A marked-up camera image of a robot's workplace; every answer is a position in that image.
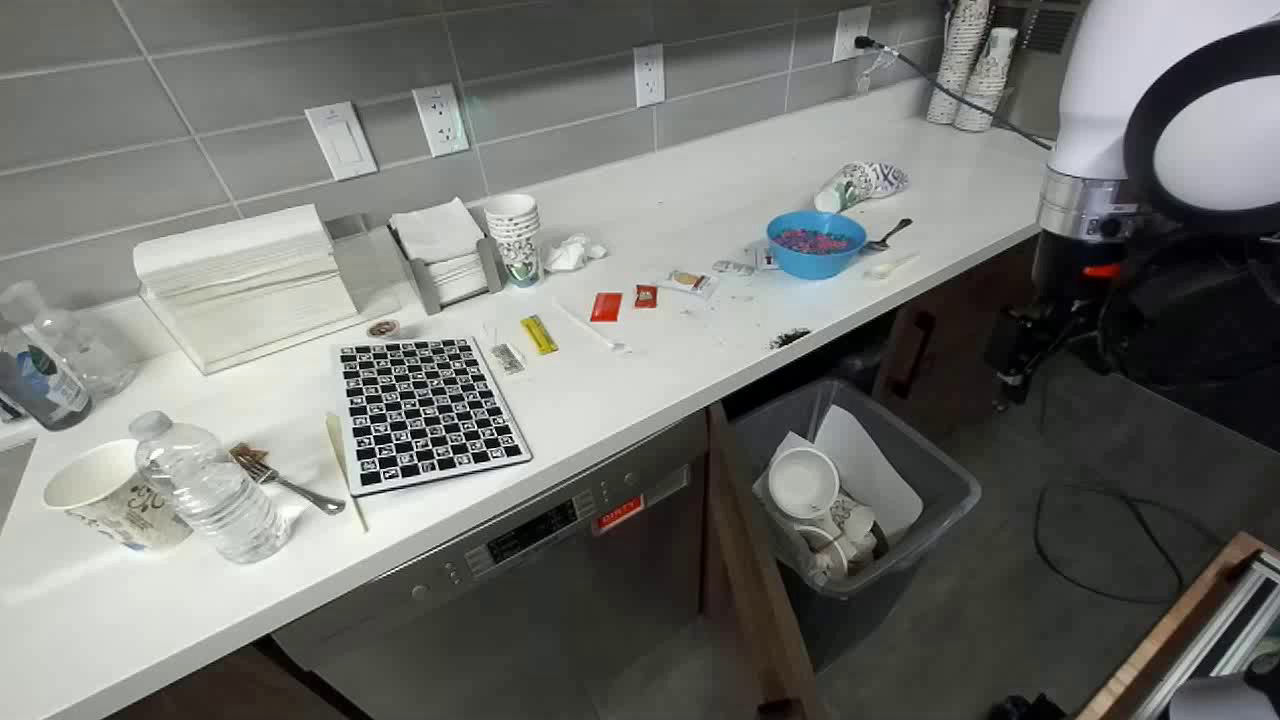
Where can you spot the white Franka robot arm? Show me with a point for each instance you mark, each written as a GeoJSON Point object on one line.
{"type": "Point", "coordinates": [1105, 81]}

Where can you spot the blue plastic bowl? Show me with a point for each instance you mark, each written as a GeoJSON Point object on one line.
{"type": "Point", "coordinates": [803, 266]}

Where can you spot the grey trash bin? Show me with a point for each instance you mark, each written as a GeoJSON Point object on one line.
{"type": "Point", "coordinates": [932, 524]}

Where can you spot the small red packet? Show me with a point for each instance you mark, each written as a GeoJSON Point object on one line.
{"type": "Point", "coordinates": [644, 297]}

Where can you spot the red small block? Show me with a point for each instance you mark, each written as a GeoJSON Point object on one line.
{"type": "Point", "coordinates": [604, 304]}

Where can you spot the small white packet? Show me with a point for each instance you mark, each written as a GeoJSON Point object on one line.
{"type": "Point", "coordinates": [684, 280]}

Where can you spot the yellow packet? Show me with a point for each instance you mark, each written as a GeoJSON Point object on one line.
{"type": "Point", "coordinates": [539, 334]}

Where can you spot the crumpled white tissue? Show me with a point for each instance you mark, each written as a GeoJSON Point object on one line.
{"type": "Point", "coordinates": [577, 249]}

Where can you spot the grey packet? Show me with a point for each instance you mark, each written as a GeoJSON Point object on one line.
{"type": "Point", "coordinates": [509, 358]}

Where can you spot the clear plastic wrapper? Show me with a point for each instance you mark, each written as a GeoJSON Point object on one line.
{"type": "Point", "coordinates": [741, 262]}

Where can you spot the black marker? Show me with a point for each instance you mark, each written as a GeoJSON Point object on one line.
{"type": "Point", "coordinates": [789, 337]}

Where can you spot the white discarded cup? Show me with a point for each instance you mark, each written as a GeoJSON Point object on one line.
{"type": "Point", "coordinates": [807, 480]}

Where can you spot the coloured aquarium gravel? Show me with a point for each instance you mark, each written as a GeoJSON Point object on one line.
{"type": "Point", "coordinates": [815, 242]}

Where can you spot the clear plastic container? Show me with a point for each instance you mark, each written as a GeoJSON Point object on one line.
{"type": "Point", "coordinates": [445, 255]}

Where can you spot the built-in dishwasher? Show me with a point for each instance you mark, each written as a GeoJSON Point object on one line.
{"type": "Point", "coordinates": [535, 586]}

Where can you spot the white discarded paper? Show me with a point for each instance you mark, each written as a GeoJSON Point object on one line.
{"type": "Point", "coordinates": [870, 466]}

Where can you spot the small round coin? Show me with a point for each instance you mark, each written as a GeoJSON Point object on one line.
{"type": "Point", "coordinates": [386, 327]}

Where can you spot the crumpled discarded cups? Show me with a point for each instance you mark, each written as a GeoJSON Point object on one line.
{"type": "Point", "coordinates": [843, 547]}

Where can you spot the steel dispenser box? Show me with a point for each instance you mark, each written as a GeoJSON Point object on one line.
{"type": "Point", "coordinates": [373, 266]}

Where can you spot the brown wooden cabinet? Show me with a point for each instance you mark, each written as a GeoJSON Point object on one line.
{"type": "Point", "coordinates": [224, 684]}
{"type": "Point", "coordinates": [947, 362]}

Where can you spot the wooden stirrer stick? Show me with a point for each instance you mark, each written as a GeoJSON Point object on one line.
{"type": "Point", "coordinates": [345, 466]}

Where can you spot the metal fork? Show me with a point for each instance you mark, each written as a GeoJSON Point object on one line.
{"type": "Point", "coordinates": [252, 460]}

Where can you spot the white napkin dispenser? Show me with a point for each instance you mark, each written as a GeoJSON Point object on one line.
{"type": "Point", "coordinates": [247, 286]}

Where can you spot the stack of paper cups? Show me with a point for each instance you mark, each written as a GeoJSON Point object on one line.
{"type": "Point", "coordinates": [962, 63]}
{"type": "Point", "coordinates": [991, 81]}

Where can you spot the clear glass jar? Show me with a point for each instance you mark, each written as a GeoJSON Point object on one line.
{"type": "Point", "coordinates": [43, 366]}

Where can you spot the white wall outlet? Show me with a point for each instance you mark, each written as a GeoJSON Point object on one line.
{"type": "Point", "coordinates": [851, 31]}
{"type": "Point", "coordinates": [651, 74]}
{"type": "Point", "coordinates": [440, 122]}

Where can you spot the white wall switch plate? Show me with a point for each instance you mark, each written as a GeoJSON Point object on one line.
{"type": "Point", "coordinates": [341, 140]}

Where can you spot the wooden frame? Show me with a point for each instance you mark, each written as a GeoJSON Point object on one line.
{"type": "Point", "coordinates": [1175, 625]}

